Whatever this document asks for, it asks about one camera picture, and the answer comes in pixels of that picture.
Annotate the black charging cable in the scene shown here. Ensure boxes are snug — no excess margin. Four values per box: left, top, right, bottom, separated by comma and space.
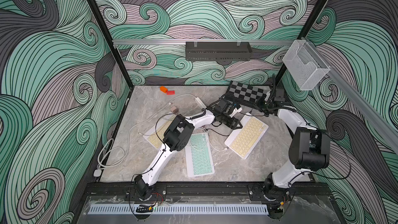
211, 102, 271, 138

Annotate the yellow wireless keyboard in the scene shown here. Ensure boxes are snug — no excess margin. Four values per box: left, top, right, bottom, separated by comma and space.
224, 115, 269, 159
143, 115, 175, 149

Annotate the white power strip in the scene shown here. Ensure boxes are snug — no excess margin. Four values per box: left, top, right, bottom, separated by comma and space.
195, 97, 207, 109

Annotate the white cable of green keyboard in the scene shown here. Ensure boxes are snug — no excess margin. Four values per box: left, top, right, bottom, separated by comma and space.
189, 127, 230, 152

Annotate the pink charger with white cable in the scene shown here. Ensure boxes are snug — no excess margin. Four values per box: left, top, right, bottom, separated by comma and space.
170, 106, 179, 114

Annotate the green wireless keyboard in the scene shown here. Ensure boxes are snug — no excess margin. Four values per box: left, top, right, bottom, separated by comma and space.
184, 133, 215, 177

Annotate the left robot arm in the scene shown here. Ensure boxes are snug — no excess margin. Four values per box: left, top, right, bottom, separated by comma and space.
132, 99, 243, 201

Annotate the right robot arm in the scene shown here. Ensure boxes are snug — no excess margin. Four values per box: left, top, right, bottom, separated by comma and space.
256, 88, 331, 194

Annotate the black checkered board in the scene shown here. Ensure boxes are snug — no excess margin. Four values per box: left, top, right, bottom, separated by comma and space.
225, 81, 270, 108

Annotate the red block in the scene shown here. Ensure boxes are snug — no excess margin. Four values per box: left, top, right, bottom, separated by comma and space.
166, 90, 175, 95

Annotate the orange block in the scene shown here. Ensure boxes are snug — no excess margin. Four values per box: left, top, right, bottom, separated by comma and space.
160, 86, 168, 93

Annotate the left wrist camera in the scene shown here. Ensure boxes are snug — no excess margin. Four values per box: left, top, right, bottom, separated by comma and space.
228, 103, 242, 117

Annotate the clear plastic wall bin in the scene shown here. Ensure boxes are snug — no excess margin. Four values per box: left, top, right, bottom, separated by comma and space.
283, 39, 330, 91

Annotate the aluminium wall rail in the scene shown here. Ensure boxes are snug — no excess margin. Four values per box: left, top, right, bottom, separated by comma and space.
112, 38, 294, 46

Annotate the black perforated wall tray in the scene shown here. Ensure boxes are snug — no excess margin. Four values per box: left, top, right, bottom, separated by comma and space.
185, 42, 252, 63

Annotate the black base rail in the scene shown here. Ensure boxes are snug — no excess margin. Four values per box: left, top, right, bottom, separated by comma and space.
83, 181, 331, 203

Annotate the white power strip cord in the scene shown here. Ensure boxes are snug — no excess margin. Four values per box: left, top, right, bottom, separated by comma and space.
93, 116, 165, 178

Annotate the white slotted cable duct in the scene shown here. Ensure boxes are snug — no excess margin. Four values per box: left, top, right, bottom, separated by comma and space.
87, 204, 269, 215

